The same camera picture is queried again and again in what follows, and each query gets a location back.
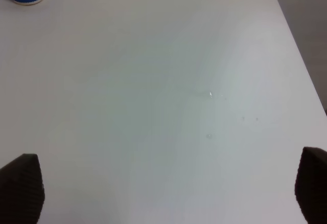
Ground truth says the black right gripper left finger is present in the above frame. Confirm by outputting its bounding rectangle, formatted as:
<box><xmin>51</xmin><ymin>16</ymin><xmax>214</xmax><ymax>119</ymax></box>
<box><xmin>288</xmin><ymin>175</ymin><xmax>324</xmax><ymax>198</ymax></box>
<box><xmin>1</xmin><ymin>154</ymin><xmax>45</xmax><ymax>223</ymax></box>

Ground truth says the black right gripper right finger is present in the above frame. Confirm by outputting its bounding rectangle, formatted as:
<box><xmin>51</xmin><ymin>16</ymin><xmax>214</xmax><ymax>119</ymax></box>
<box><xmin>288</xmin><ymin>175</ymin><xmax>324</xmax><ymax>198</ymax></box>
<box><xmin>294</xmin><ymin>147</ymin><xmax>326</xmax><ymax>223</ymax></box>

